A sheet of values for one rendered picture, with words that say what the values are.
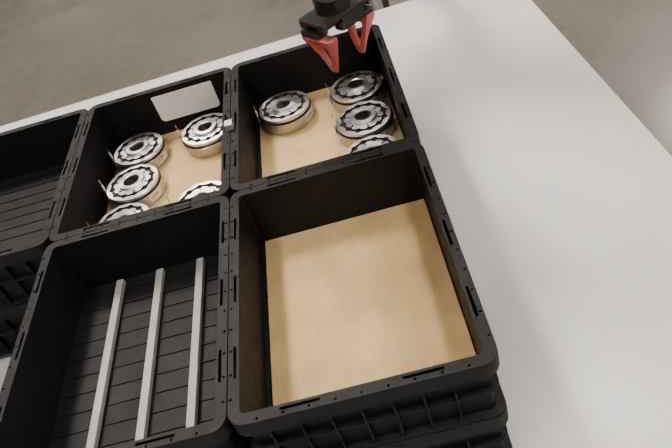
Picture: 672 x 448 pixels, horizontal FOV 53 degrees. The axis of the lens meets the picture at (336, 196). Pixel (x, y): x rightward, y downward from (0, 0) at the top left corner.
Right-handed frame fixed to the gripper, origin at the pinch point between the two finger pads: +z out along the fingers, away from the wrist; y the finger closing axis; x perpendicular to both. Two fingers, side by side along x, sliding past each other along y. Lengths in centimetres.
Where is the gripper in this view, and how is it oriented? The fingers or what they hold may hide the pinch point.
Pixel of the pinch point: (347, 57)
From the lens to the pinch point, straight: 113.9
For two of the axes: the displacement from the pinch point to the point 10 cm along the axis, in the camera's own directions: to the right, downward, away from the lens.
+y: 7.0, -5.9, 4.0
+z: 2.6, 7.3, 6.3
